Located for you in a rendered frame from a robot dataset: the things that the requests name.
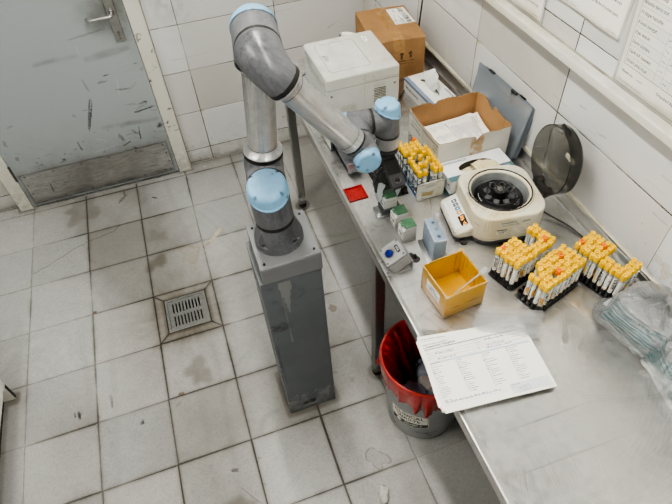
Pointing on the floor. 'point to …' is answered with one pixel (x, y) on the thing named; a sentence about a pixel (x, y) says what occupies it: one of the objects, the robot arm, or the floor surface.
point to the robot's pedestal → (298, 335)
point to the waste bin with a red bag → (426, 414)
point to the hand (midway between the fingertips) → (388, 198)
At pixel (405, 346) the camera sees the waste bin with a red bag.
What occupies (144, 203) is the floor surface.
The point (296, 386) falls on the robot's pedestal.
